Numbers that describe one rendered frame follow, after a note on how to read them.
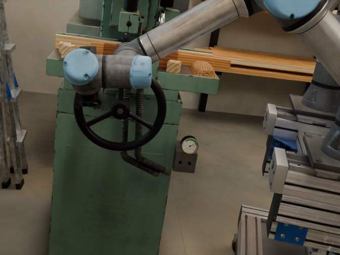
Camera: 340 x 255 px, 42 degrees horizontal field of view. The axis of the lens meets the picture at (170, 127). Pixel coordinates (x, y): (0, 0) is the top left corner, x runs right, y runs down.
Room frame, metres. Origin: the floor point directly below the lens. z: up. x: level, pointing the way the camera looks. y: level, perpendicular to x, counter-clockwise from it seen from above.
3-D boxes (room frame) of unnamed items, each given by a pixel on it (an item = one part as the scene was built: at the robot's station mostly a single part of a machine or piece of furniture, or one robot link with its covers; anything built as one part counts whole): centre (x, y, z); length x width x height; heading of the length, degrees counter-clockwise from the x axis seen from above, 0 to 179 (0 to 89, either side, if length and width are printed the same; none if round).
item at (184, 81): (1.54, 0.16, 0.87); 0.61 x 0.30 x 0.06; 98
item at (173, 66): (1.53, 0.02, 0.92); 0.05 x 0.04 x 0.04; 170
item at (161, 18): (1.79, 0.10, 1.02); 0.12 x 0.03 x 0.12; 8
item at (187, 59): (1.66, 0.07, 0.92); 0.54 x 0.02 x 0.04; 98
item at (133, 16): (1.67, 0.21, 1.03); 0.14 x 0.07 x 0.09; 8
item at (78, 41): (1.67, 0.17, 0.92); 0.60 x 0.02 x 0.05; 98
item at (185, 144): (1.47, -0.08, 0.65); 0.06 x 0.04 x 0.08; 98
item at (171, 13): (1.85, 0.08, 1.02); 0.09 x 0.07 x 0.12; 98
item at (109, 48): (1.63, 0.17, 0.92); 0.25 x 0.02 x 0.05; 98
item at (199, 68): (1.60, -0.09, 0.92); 0.14 x 0.09 x 0.04; 8
